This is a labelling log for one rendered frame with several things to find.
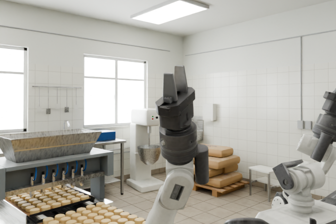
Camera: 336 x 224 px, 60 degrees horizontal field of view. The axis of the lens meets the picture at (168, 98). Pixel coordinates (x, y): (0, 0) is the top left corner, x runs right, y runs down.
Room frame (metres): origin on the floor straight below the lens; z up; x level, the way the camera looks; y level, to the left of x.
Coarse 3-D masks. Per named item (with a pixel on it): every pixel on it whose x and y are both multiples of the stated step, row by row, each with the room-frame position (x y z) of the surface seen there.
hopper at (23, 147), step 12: (24, 132) 1.84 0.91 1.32; (36, 132) 1.89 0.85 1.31; (48, 132) 1.95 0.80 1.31; (60, 132) 2.01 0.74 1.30; (72, 132) 2.07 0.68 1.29; (84, 132) 2.05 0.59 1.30; (96, 132) 1.90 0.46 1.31; (0, 144) 1.68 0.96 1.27; (12, 144) 1.54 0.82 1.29; (24, 144) 1.59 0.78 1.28; (36, 144) 1.64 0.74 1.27; (48, 144) 1.69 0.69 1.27; (60, 144) 1.75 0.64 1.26; (72, 144) 1.81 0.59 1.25; (84, 144) 1.87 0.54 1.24; (12, 156) 1.60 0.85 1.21; (24, 156) 1.62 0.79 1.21; (36, 156) 1.67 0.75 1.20; (48, 156) 1.73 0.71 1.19
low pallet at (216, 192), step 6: (240, 180) 5.17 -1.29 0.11; (198, 186) 5.00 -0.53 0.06; (204, 186) 4.81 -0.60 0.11; (210, 186) 4.81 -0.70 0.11; (228, 186) 4.86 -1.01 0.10; (234, 186) 4.81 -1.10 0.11; (240, 186) 5.08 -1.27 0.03; (216, 192) 4.62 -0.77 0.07; (222, 192) 4.55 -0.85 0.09; (228, 192) 4.83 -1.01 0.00
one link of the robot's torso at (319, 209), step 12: (288, 204) 0.80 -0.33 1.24; (300, 204) 0.74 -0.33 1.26; (312, 204) 0.74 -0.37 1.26; (324, 204) 0.80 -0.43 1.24; (264, 216) 0.73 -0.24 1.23; (276, 216) 0.72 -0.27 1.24; (288, 216) 0.72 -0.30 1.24; (300, 216) 0.72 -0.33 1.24; (312, 216) 0.72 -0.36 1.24; (324, 216) 0.72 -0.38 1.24
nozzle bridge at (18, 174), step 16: (0, 160) 1.66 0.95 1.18; (32, 160) 1.66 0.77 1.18; (48, 160) 1.66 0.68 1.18; (64, 160) 1.71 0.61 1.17; (80, 160) 1.88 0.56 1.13; (96, 160) 1.97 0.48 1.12; (112, 160) 1.96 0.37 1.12; (0, 176) 1.47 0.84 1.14; (16, 176) 1.60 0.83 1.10; (48, 176) 1.73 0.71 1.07; (80, 176) 1.83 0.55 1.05; (96, 176) 1.91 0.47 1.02; (0, 192) 1.47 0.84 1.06; (16, 192) 1.55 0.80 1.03; (96, 192) 2.04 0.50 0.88
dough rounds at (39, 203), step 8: (48, 192) 1.90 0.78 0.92; (56, 192) 1.92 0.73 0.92; (64, 192) 1.90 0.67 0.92; (72, 192) 1.90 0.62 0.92; (8, 200) 1.81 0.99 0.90; (16, 200) 1.75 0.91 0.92; (24, 200) 1.81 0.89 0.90; (32, 200) 1.75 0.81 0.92; (40, 200) 1.75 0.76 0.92; (48, 200) 1.76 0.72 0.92; (56, 200) 1.80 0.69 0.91; (64, 200) 1.75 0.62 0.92; (72, 200) 1.77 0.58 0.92; (80, 200) 1.81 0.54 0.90; (24, 208) 1.66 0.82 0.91; (32, 208) 1.62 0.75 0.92; (40, 208) 1.67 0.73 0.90; (48, 208) 1.65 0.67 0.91
